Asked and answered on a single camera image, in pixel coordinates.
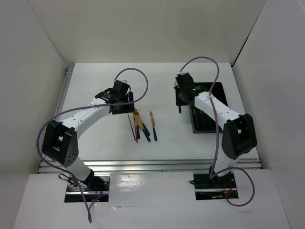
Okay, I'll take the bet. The copper chopstick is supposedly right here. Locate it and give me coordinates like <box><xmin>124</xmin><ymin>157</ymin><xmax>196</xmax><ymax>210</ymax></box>
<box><xmin>127</xmin><ymin>113</ymin><xmax>137</xmax><ymax>142</ymax></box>
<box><xmin>133</xmin><ymin>113</ymin><xmax>138</xmax><ymax>143</ymax></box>

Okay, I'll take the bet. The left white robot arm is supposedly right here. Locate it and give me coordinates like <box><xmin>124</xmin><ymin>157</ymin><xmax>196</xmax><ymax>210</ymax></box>
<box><xmin>41</xmin><ymin>80</ymin><xmax>134</xmax><ymax>190</ymax></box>

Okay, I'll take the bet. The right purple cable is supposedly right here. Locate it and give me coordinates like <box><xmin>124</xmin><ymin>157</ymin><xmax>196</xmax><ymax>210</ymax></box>
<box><xmin>178</xmin><ymin>56</ymin><xmax>255</xmax><ymax>206</ymax></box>

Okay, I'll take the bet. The black cutlery tray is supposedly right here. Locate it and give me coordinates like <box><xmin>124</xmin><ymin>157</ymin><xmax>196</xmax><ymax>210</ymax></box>
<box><xmin>189</xmin><ymin>82</ymin><xmax>228</xmax><ymax>134</ymax></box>

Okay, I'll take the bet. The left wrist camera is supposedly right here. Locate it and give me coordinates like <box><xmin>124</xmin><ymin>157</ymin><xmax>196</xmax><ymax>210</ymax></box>
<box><xmin>117</xmin><ymin>80</ymin><xmax>128</xmax><ymax>84</ymax></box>

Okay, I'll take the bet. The copper chopstick right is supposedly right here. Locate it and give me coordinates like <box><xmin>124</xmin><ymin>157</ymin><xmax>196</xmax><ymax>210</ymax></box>
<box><xmin>133</xmin><ymin>113</ymin><xmax>138</xmax><ymax>143</ymax></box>

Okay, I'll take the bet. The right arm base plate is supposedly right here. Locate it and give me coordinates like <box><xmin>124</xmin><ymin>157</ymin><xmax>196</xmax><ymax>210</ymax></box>
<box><xmin>189</xmin><ymin>173</ymin><xmax>239</xmax><ymax>200</ymax></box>

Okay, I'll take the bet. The aluminium table rail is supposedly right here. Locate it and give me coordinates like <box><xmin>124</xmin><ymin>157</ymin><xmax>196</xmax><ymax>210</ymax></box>
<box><xmin>38</xmin><ymin>159</ymin><xmax>262</xmax><ymax>174</ymax></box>

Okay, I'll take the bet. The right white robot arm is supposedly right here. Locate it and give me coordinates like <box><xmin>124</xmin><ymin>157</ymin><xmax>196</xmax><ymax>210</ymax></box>
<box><xmin>174</xmin><ymin>73</ymin><xmax>257</xmax><ymax>187</ymax></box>

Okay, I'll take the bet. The copper chopstick left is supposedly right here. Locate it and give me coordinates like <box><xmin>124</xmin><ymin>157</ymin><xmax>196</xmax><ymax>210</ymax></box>
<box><xmin>127</xmin><ymin>113</ymin><xmax>137</xmax><ymax>142</ymax></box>

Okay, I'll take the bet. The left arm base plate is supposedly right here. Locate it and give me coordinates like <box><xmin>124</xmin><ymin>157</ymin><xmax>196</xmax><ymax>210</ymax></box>
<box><xmin>58</xmin><ymin>173</ymin><xmax>110</xmax><ymax>203</ymax></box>

